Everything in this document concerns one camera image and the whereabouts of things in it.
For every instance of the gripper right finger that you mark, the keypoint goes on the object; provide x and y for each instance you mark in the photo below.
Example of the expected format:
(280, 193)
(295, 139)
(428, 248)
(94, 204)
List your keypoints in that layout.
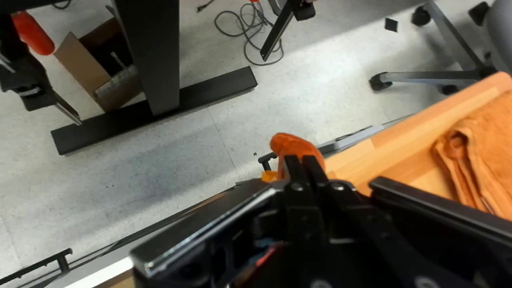
(360, 224)

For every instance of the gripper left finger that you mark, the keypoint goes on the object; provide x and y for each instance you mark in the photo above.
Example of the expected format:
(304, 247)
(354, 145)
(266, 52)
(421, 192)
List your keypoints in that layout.
(298, 208)

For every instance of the orange towel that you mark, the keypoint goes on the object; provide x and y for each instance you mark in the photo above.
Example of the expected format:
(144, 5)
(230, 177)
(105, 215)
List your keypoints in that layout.
(486, 160)

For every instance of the wooden toy kitchen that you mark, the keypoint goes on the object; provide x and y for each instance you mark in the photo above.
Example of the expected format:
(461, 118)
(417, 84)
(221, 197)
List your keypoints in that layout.
(404, 148)

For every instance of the stand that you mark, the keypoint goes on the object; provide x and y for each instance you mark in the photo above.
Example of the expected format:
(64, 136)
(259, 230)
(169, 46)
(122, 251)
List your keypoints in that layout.
(280, 28)

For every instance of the office chair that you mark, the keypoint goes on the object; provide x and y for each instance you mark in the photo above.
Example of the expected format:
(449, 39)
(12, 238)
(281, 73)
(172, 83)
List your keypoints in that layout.
(460, 60)

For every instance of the black desk leg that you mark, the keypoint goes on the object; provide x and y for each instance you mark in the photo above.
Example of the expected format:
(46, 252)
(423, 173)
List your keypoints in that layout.
(160, 72)

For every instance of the small black square pad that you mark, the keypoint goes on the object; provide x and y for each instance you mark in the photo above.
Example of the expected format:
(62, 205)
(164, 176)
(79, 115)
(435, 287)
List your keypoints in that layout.
(391, 24)

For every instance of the cardboard box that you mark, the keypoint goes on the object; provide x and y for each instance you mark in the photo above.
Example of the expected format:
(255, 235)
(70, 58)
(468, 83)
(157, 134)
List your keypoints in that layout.
(82, 68)

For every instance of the black metal bracket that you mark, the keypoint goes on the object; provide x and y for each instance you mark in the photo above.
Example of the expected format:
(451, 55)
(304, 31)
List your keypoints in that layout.
(48, 262)

